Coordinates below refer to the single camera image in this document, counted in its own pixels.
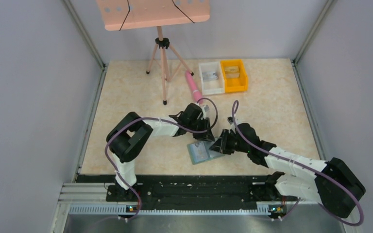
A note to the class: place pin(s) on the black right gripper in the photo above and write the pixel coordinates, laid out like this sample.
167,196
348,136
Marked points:
226,141

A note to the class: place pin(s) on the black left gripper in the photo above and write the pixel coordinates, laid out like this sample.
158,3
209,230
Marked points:
202,130

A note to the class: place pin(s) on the silver credit card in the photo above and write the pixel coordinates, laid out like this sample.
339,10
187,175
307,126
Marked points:
209,76
200,150

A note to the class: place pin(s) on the green card holder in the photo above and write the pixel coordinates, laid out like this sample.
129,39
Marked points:
213,155

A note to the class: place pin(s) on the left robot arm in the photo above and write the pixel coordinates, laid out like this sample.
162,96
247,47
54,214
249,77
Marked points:
128,138

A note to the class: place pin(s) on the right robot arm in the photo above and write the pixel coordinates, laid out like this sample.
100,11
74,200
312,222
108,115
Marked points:
329,183

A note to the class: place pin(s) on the tan card in yellow bin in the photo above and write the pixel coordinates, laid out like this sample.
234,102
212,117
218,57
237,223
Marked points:
232,72

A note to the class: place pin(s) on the pink cylindrical tube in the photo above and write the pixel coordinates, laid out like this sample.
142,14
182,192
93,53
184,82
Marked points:
195,92

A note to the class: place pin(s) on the white plastic bin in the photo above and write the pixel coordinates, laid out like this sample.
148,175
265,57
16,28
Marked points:
215,87

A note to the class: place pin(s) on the yellow plastic bin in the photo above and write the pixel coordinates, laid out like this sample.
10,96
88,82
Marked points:
239,84

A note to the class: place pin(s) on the pink music stand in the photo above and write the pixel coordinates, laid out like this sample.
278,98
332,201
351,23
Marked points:
119,15

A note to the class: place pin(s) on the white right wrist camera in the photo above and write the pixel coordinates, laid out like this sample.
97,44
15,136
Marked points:
230,121

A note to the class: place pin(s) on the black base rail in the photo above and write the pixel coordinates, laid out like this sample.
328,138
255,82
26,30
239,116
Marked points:
186,192

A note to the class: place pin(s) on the aluminium frame profile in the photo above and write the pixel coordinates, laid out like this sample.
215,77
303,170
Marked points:
91,198

